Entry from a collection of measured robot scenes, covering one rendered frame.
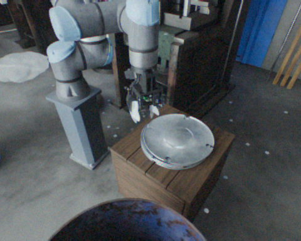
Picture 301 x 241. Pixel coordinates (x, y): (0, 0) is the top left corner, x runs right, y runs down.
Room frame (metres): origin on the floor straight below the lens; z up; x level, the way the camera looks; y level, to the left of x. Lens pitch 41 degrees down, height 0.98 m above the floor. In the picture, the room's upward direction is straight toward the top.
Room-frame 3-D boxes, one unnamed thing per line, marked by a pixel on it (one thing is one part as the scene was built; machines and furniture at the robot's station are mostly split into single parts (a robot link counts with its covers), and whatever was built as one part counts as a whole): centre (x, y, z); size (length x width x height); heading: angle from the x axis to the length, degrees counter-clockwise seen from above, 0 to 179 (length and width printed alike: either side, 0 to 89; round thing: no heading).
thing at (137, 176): (0.59, -0.11, 0.18); 0.40 x 0.38 x 0.35; 141
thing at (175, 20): (1.36, -0.14, 0.68); 0.45 x 0.30 x 0.06; 48
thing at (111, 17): (0.59, 0.08, 0.84); 0.11 x 0.11 x 0.08; 32
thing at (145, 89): (0.51, 0.01, 0.68); 0.09 x 0.08 x 0.12; 25
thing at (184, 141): (0.60, -0.12, 0.38); 0.29 x 0.29 x 0.01
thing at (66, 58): (0.82, 0.35, 0.62); 0.13 x 0.12 x 0.14; 122
